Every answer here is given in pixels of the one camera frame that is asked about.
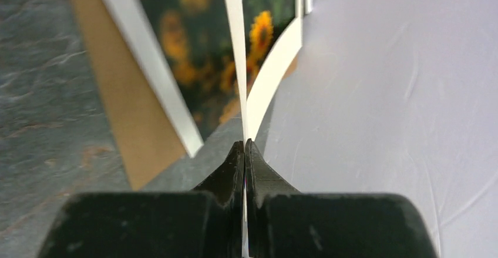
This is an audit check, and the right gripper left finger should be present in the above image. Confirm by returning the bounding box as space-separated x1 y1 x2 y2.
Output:
38 141 244 257

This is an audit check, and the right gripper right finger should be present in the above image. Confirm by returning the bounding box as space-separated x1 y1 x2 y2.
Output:
245 140 437 257

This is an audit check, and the sunflower photo white border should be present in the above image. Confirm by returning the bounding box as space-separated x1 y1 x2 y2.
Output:
220 0 304 258

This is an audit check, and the brown cardboard backing board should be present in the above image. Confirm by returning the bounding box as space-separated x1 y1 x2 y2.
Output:
64 0 300 192

